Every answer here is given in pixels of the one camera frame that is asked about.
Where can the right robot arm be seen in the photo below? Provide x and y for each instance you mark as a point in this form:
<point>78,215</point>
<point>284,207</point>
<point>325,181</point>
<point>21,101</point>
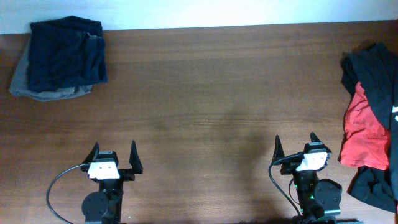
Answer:
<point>318,199</point>

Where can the red t-shirt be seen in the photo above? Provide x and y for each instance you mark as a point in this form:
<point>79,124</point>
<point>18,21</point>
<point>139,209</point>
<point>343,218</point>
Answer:
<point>366,141</point>

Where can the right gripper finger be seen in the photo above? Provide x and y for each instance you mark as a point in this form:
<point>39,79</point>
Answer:
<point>278,150</point>
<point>317,142</point>

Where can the folded grey garment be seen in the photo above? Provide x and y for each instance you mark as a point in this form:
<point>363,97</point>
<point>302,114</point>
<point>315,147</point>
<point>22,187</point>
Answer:
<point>19,84</point>

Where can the black garment under pile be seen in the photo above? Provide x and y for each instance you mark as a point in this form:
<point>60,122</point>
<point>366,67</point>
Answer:
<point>373,187</point>

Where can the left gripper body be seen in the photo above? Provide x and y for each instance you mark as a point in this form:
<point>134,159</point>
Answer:
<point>124,175</point>

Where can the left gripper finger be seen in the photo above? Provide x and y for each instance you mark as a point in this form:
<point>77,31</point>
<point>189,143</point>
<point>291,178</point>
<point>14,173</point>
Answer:
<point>93,154</point>
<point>134,160</point>

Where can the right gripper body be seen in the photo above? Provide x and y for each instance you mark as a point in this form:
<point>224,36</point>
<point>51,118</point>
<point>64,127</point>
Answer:
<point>290,168</point>

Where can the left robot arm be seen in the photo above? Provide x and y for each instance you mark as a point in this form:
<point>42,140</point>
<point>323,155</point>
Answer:
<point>105,205</point>

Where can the folded navy blue garment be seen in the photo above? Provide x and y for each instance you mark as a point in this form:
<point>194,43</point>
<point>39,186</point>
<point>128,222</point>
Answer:
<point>64,53</point>

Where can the dark green t-shirt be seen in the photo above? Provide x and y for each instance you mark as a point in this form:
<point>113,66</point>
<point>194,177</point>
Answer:
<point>375,67</point>

